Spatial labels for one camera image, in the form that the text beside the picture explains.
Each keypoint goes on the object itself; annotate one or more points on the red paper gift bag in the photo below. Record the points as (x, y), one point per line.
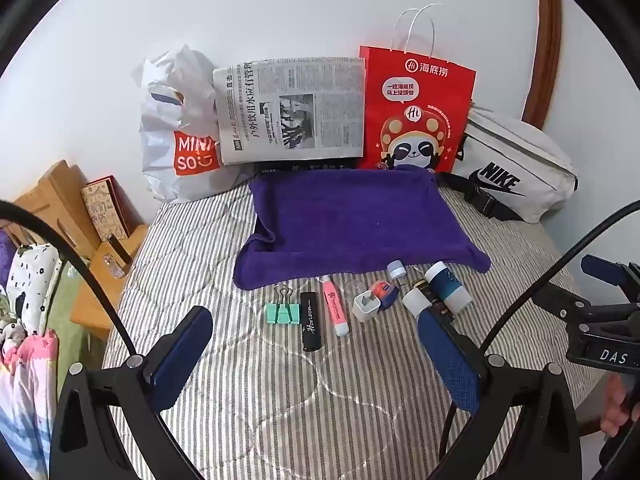
(440, 110)

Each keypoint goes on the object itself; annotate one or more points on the mint green binder clip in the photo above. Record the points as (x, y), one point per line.
(281, 314)

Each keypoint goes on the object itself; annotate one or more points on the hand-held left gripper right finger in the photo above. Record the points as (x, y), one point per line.
(447, 360)

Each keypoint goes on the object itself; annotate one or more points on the folded newspaper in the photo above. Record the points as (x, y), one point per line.
(300, 110)

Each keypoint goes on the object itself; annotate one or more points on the white tape roll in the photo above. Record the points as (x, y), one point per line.
(415, 302)

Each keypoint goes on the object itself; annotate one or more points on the green cloth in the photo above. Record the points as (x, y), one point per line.
(75, 320)

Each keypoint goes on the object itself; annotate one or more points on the white charger plug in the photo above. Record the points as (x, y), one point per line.
(366, 308)

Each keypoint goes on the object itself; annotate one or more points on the clear suction cup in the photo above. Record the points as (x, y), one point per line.
(356, 287)

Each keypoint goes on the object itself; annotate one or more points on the white floral cloth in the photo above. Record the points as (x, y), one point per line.
(30, 280)

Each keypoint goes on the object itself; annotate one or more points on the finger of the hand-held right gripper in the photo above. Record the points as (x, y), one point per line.
(605, 269)
(565, 302)

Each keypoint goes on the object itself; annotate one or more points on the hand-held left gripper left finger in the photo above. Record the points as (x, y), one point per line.
(182, 355)

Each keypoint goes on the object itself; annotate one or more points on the black flat box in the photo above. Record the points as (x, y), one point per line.
(280, 167)

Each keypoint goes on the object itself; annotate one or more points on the striped bed quilt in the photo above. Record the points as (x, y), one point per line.
(310, 400)

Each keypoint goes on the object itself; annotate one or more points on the black lighter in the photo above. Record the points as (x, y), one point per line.
(310, 322)

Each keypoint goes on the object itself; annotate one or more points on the purple towel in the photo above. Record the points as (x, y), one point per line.
(350, 225)

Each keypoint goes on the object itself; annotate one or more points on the white plastic shopping bag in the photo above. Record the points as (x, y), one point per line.
(160, 170)

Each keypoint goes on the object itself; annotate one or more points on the orange and blue small case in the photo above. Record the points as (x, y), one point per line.
(384, 292)

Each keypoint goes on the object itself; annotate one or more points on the white plug-in night light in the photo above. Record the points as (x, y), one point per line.
(397, 270)

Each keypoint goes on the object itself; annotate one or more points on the purple fuzzy cloth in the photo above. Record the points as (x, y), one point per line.
(5, 255)

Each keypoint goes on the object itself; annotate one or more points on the blue and white bottle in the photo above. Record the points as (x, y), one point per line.
(450, 285)

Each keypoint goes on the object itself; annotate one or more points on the pink highlighter pen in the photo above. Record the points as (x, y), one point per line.
(334, 305)

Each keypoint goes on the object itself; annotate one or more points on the person's right hand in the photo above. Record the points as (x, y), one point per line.
(622, 405)

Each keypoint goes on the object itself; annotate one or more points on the patterned red-edged box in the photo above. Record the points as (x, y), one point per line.
(105, 207)

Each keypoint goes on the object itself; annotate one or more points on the white waist bag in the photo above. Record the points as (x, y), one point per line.
(510, 150)

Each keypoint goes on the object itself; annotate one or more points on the small clear glass bottle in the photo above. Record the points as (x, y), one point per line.
(114, 266)

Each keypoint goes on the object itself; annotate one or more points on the wooden headboard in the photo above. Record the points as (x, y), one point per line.
(50, 195)

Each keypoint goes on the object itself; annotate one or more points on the dark brown stick packet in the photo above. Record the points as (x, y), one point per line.
(441, 308)

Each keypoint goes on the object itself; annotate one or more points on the brown wooden door frame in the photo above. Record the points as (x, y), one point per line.
(545, 50)

